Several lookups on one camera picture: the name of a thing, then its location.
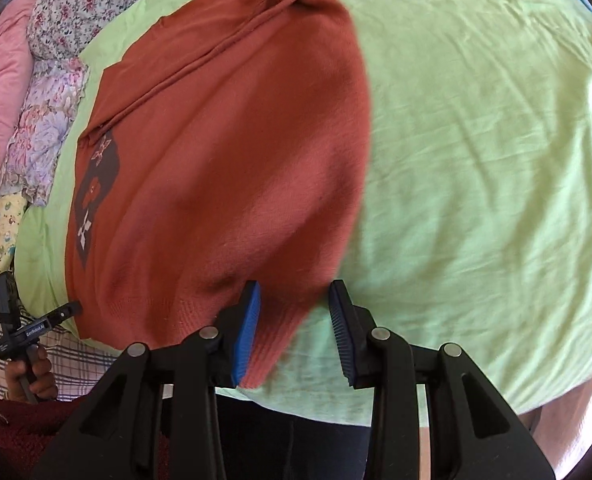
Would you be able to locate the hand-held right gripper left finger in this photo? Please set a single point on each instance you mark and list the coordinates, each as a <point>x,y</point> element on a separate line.
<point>246,330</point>

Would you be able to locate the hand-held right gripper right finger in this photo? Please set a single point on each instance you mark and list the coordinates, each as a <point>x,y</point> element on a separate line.
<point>341,330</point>

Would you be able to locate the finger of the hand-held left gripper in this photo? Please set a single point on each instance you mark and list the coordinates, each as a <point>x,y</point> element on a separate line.
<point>65,312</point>

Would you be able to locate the orange knit sweater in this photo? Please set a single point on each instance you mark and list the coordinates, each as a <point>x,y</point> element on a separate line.
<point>225,160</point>

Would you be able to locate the person's left hand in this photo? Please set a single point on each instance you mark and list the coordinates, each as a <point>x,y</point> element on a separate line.
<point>43,375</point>

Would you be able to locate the plaid bed sheet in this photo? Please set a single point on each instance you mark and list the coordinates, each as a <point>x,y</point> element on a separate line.
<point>80,360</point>

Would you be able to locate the dark red garment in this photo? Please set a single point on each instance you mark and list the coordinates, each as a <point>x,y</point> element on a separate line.
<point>20,435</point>

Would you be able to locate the yellow cartoon print pillow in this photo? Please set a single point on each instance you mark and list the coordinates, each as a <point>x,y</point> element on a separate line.
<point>0,230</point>

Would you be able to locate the black pants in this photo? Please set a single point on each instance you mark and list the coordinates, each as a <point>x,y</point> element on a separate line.
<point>286,440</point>

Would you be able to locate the purple floral pillow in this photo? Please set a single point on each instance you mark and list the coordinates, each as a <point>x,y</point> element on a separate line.
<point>40,130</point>

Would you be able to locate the green bed sheet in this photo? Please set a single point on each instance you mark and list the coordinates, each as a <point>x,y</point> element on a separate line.
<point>476,160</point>

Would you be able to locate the white floral quilt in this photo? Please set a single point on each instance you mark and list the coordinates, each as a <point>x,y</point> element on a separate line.
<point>85,5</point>

